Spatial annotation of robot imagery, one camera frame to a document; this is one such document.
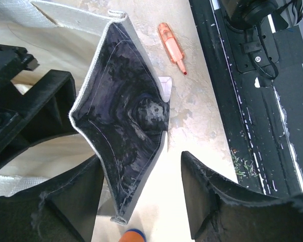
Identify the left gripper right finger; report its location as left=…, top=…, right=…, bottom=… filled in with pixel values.
left=181, top=151, right=303, bottom=241

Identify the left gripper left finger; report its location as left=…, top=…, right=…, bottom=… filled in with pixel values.
left=0, top=155, right=104, bottom=241

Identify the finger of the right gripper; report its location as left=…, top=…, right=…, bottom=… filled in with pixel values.
left=0, top=70, right=76, bottom=168
left=0, top=44, right=39, bottom=90

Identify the bright blue orange pump bottle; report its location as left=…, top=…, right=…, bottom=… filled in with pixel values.
left=119, top=229, right=146, bottom=242

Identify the canvas tote bag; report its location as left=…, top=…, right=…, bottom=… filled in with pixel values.
left=0, top=1, right=171, bottom=224

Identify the orange highlighter pen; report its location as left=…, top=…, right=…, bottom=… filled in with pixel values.
left=158, top=23, right=187, bottom=75

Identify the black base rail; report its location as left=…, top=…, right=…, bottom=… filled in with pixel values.
left=189, top=1, right=303, bottom=197

